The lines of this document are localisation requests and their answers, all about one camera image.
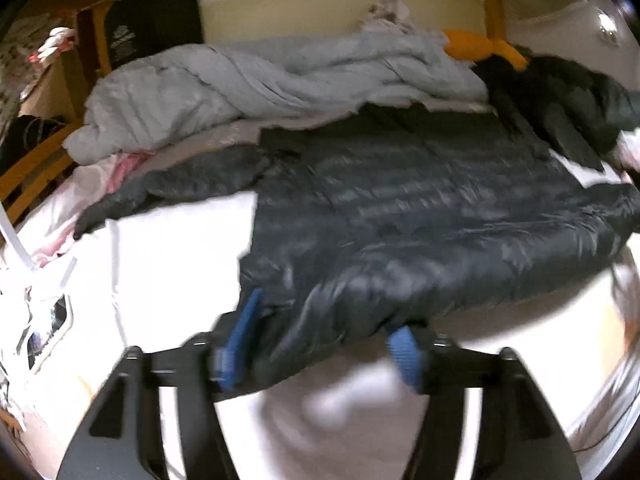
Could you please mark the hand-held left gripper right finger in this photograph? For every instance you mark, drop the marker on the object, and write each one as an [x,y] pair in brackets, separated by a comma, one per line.
[406,357]

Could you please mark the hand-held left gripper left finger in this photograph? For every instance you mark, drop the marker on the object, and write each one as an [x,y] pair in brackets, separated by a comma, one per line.
[242,345]

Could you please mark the dark puffer jacket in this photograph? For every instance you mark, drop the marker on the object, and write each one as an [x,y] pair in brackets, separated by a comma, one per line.
[400,210]

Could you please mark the dark object with white rim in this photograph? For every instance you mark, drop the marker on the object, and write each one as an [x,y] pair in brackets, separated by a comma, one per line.
[50,330]

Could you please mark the pink cloth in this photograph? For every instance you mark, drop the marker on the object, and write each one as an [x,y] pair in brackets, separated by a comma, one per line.
[125,167]

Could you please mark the light blue duvet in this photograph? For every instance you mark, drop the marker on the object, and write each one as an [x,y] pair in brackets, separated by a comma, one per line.
[225,80]

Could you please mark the black clothing pile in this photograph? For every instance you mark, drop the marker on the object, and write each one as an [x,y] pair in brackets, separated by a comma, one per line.
[565,90]

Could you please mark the orange cloth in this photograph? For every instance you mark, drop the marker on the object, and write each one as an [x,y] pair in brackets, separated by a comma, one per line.
[475,45]

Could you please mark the black hanging garment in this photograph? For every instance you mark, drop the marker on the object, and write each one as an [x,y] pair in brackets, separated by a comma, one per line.
[150,20]

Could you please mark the small white grey cloth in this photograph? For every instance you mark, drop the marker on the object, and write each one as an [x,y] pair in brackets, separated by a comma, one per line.
[387,12]

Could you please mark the red white knotted cloth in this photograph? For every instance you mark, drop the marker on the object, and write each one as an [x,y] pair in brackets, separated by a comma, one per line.
[52,45]

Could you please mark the wooden frame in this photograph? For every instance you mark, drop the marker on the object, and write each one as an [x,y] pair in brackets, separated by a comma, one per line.
[30,180]

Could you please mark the wooden bed post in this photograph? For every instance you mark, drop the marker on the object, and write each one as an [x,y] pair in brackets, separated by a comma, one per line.
[491,5]

